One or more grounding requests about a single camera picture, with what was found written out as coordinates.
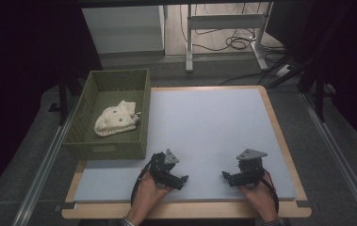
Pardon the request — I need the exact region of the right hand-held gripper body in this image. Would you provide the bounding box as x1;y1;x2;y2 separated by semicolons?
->
229;148;268;187

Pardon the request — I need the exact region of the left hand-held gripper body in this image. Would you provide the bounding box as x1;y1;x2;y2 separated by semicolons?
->
149;149;184;190

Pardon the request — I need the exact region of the green woven basket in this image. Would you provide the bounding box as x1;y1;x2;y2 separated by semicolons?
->
62;69;152;160

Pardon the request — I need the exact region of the cream cloth garment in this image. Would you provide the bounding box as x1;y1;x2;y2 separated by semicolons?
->
93;99;142;137

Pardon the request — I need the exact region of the person's left hand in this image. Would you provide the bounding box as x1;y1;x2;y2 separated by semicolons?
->
126;172;174;224

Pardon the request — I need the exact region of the person's right hand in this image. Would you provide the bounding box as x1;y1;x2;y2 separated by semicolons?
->
240;175;280;222

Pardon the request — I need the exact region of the black metal stand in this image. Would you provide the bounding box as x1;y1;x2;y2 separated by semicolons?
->
48;73;75;126
297;59;337;123

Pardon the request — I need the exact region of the white power strip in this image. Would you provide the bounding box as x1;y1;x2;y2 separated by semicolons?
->
274;63;294;78

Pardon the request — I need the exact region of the dark curtain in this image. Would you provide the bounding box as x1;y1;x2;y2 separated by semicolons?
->
265;0;357;156
0;0;104;210

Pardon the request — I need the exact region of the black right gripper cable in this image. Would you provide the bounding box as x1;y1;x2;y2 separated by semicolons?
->
261;169;281;215

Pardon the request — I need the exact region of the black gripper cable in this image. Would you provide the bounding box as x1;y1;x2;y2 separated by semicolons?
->
130;165;152;206
261;169;281;215

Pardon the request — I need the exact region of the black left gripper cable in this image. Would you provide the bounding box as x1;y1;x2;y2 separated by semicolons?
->
130;165;152;206

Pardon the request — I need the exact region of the aluminium floor rail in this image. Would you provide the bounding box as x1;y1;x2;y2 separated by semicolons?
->
300;91;357;226
10;95;80;226

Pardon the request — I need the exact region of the bundle of black floor cables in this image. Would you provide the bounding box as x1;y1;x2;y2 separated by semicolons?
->
179;3;286;55

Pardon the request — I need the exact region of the white metal stand frame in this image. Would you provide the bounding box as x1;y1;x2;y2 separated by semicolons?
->
185;2;274;73

